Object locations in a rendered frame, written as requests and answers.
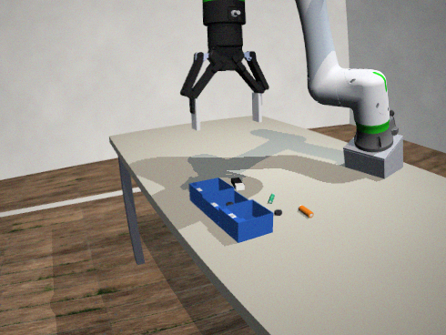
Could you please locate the blue rack of bins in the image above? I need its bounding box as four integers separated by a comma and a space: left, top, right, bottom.
189, 178, 273, 243

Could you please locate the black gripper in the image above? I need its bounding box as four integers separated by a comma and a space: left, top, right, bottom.
180, 25, 269, 130

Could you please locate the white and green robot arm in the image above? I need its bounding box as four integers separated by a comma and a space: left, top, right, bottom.
202, 0, 399, 152

